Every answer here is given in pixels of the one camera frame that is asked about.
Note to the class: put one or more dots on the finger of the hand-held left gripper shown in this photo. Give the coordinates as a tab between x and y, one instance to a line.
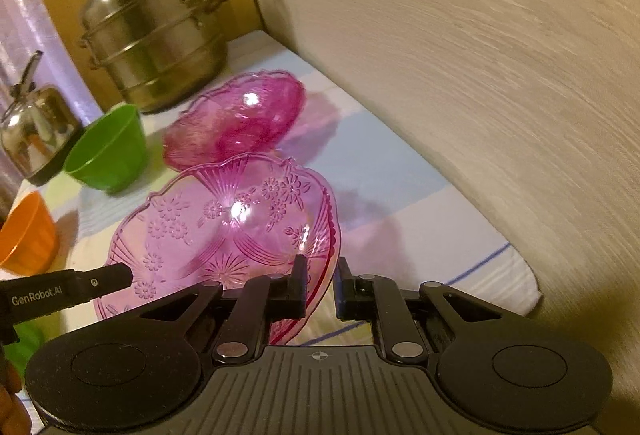
107	282

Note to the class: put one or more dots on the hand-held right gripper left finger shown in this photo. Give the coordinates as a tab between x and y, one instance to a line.
299	287

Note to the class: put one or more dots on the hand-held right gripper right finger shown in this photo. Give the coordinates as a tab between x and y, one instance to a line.
344	295

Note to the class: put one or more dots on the green plastic bowl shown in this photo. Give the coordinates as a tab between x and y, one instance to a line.
25	340
107	150

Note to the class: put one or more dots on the orange plastic bowl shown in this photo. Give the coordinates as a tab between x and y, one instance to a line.
25	235

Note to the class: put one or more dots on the pink floral glass bowl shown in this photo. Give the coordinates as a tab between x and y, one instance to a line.
240	235

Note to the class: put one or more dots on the pink plastic object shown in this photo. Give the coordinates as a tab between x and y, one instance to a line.
235	120

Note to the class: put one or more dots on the checked tablecloth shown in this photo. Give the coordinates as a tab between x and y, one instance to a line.
385	165

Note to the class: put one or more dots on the stainless steel kettle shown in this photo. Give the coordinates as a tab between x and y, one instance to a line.
35	125

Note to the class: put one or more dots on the stainless steel steamer pot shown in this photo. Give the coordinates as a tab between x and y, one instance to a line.
150	40

